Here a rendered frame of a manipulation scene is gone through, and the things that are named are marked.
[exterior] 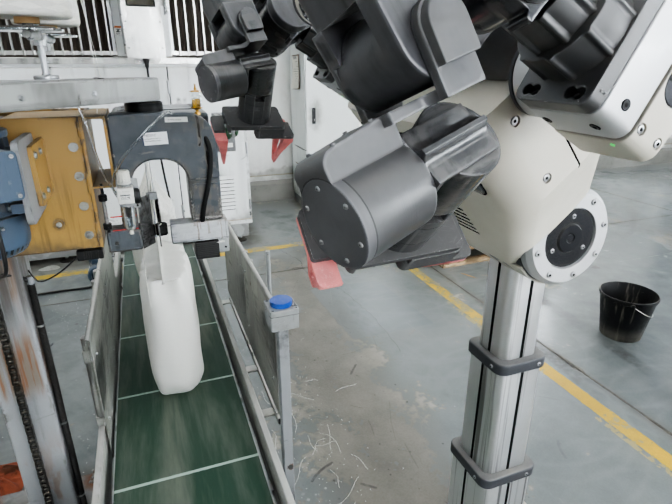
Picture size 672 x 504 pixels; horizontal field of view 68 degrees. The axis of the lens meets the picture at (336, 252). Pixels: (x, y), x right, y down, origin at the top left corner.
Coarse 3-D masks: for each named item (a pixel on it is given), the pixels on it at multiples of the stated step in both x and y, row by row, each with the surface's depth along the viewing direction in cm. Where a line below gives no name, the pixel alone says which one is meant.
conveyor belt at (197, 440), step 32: (128, 256) 293; (192, 256) 293; (128, 288) 252; (128, 320) 221; (128, 352) 197; (224, 352) 197; (128, 384) 177; (224, 384) 177; (128, 416) 162; (160, 416) 162; (192, 416) 162; (224, 416) 162; (128, 448) 148; (160, 448) 148; (192, 448) 148; (224, 448) 148; (128, 480) 137; (160, 480) 137; (192, 480) 137; (224, 480) 137; (256, 480) 137
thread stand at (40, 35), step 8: (24, 24) 93; (32, 24) 93; (24, 32) 91; (32, 32) 93; (40, 32) 98; (48, 32) 98; (56, 32) 98; (32, 40) 105; (40, 40) 104; (48, 40) 111; (40, 48) 106; (40, 56) 106; (40, 64) 107; (48, 72) 108
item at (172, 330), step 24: (168, 264) 166; (144, 288) 160; (168, 288) 158; (192, 288) 170; (144, 312) 162; (168, 312) 159; (192, 312) 163; (168, 336) 161; (192, 336) 165; (168, 360) 164; (192, 360) 168; (168, 384) 168; (192, 384) 172
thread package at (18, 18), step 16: (0, 0) 85; (16, 0) 85; (32, 0) 86; (48, 0) 88; (64, 0) 91; (0, 16) 91; (16, 16) 91; (32, 16) 91; (48, 16) 90; (64, 16) 92
